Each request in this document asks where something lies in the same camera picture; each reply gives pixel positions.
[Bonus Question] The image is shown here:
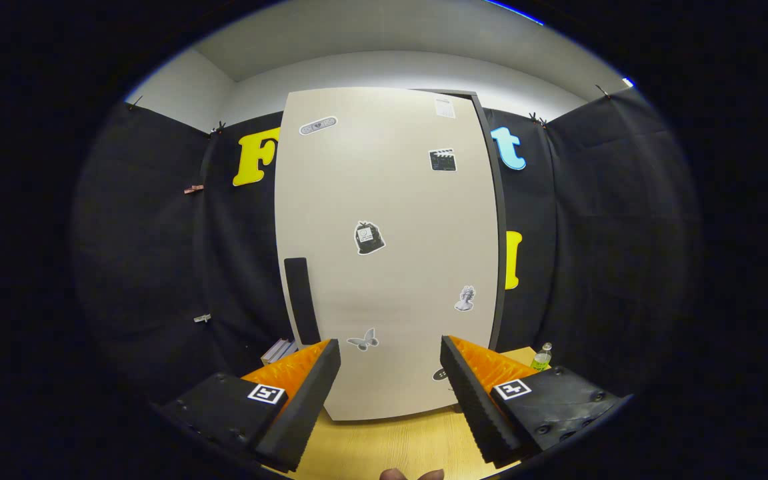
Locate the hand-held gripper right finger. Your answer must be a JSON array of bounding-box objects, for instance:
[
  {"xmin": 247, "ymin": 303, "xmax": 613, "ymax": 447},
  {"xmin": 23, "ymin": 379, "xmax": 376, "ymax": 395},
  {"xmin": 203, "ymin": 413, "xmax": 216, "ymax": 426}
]
[{"xmin": 440, "ymin": 335, "xmax": 633, "ymax": 469}]

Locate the dark grey shoe cabinet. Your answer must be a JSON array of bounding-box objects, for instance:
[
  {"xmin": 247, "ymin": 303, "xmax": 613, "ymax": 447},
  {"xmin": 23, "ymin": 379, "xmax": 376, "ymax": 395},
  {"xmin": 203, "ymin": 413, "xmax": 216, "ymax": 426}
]
[{"xmin": 417, "ymin": 89, "xmax": 509, "ymax": 352}]

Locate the black backdrop cloth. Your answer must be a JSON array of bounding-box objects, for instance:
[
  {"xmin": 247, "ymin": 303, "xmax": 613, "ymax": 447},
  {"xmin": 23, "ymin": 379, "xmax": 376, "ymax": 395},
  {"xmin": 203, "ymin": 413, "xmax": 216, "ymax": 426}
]
[{"xmin": 71, "ymin": 83, "xmax": 701, "ymax": 401}]

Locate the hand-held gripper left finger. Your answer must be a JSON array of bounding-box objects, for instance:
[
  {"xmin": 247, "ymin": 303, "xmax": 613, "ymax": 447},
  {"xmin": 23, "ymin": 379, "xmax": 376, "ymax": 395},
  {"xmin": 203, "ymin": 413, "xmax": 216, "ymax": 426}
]
[{"xmin": 157, "ymin": 339, "xmax": 342, "ymax": 473}]

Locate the long ceiling light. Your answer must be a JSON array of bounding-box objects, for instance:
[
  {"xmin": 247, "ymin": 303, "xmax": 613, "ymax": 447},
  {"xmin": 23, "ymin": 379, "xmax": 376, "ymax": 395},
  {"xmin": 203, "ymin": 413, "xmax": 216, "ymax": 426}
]
[{"xmin": 487, "ymin": 0, "xmax": 545, "ymax": 26}]

